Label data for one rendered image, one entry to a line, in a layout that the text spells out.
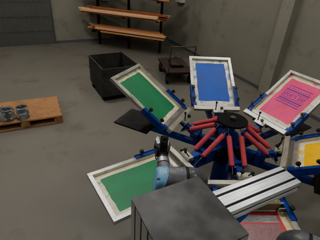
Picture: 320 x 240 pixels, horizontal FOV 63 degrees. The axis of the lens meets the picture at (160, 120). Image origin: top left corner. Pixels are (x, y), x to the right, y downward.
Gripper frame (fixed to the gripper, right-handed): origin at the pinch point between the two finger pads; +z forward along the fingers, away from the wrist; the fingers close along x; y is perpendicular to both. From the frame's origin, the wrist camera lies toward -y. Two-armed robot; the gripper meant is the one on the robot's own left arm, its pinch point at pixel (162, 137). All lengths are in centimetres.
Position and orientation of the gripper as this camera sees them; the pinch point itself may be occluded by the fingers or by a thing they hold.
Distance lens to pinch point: 170.1
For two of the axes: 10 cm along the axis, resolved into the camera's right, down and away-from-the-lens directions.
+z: -0.5, -5.2, 8.6
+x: 9.8, 1.4, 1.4
